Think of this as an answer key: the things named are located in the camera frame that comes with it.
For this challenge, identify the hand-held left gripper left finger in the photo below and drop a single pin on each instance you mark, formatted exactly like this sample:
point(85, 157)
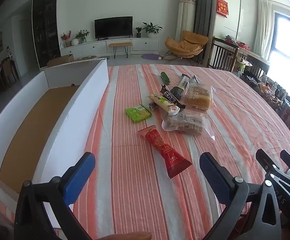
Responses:
point(78, 177)

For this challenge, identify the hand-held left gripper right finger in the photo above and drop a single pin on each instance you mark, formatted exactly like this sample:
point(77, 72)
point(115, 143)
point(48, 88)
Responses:
point(213, 177)

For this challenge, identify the red snack packet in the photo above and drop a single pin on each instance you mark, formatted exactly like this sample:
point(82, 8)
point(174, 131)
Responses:
point(163, 150)

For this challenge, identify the white cardboard box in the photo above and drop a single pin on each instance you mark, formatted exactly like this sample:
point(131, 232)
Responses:
point(69, 120)

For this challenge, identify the clear brown wafer packet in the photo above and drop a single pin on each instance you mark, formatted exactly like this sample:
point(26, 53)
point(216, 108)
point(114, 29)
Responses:
point(185, 123)

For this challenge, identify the clear bread packet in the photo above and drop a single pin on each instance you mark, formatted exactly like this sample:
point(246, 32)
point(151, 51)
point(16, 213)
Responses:
point(197, 101)

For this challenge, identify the long white green snack packet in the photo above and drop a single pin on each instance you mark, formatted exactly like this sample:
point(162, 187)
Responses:
point(163, 103)

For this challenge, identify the dark brown chocolate bar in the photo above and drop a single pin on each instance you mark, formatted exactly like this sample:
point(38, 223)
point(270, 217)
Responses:
point(168, 95)

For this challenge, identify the long black snack packet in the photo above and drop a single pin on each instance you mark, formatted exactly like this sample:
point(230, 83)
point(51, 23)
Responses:
point(178, 90)

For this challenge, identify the grey triangular snack packet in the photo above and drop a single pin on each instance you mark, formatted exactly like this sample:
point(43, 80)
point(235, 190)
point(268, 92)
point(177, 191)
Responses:
point(194, 79)

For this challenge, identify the green cylindrical snack packet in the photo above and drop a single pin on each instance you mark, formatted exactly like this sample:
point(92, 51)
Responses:
point(165, 78)

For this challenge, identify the person's left hand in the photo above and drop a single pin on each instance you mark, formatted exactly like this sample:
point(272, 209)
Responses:
point(129, 236)

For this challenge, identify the orange striped tablecloth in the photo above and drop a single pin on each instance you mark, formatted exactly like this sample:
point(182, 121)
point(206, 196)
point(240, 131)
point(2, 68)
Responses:
point(134, 192)

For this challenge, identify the row of assorted goods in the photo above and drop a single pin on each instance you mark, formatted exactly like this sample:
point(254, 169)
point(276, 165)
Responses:
point(277, 97)

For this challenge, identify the dark wooden slatted chair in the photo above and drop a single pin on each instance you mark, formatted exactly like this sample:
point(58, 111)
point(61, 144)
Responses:
point(222, 55)

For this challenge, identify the brown cardboard box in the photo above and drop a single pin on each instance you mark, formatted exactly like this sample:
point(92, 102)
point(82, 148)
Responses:
point(59, 60)

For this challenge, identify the grey floor cushion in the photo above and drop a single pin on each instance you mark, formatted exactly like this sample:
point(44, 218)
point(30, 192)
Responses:
point(89, 57)

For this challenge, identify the large window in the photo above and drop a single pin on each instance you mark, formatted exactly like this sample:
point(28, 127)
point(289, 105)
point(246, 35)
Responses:
point(285, 37)

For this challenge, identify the wooden dining set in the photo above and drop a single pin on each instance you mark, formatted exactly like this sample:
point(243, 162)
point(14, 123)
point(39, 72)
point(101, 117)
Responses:
point(5, 70)

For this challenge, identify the white television cabinet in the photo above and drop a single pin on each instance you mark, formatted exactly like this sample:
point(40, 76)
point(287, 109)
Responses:
point(94, 47)

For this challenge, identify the white sheer curtain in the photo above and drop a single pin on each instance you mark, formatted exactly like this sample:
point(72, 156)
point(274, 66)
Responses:
point(264, 25)

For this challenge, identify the round white vase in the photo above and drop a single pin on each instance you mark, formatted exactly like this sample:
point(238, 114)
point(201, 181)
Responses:
point(75, 42)

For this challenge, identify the purple round floor mat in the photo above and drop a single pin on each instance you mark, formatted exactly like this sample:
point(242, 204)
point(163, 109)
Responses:
point(150, 56)

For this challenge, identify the orange lounge chair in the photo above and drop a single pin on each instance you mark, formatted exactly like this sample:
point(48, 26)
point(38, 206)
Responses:
point(187, 42)

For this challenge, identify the small wooden bench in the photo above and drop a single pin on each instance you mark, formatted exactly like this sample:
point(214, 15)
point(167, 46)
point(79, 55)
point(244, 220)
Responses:
point(120, 44)

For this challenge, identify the white door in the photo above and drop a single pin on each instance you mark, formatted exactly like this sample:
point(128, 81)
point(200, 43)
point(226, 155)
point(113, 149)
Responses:
point(26, 47)

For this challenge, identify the red flower arrangement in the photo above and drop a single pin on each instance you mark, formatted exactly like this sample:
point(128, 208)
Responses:
point(66, 37)

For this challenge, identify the green plant in vase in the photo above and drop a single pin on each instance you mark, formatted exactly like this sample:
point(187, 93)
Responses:
point(82, 35)

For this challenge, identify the dark glass display cabinet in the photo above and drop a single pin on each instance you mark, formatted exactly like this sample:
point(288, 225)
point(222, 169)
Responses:
point(44, 30)

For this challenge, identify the black television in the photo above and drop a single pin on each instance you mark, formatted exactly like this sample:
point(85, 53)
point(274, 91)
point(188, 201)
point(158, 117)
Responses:
point(113, 27)

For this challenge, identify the small potted plant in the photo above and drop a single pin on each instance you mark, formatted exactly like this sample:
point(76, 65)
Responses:
point(138, 31)

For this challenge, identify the large leafy potted plant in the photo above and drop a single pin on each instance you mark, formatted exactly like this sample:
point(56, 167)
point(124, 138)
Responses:
point(151, 28)

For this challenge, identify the covered standing air conditioner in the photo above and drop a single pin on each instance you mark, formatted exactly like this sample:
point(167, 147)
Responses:
point(185, 17)

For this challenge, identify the grey curtain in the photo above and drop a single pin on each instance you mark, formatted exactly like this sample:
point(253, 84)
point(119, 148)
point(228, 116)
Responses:
point(202, 10)

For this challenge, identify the red wall hanging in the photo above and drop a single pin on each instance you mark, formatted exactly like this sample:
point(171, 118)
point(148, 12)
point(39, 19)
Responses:
point(222, 7)

